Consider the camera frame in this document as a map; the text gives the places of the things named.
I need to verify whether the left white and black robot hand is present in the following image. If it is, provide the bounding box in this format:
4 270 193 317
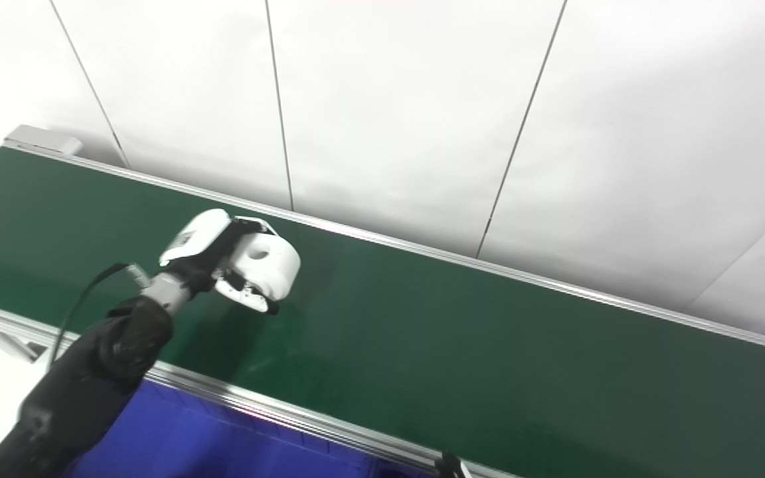
159 208 281 315

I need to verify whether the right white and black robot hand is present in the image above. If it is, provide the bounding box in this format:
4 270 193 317
434 451 466 478

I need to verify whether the white cylindrical part with hole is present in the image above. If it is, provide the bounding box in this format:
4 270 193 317
230 229 302 303

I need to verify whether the blue plastic bin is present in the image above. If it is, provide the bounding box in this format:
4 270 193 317
62 378 383 478
375 460 440 478

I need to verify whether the green conveyor belt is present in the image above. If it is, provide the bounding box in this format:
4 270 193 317
0 147 765 478
0 125 765 478

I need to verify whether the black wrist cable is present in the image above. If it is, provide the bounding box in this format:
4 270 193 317
46 262 152 367

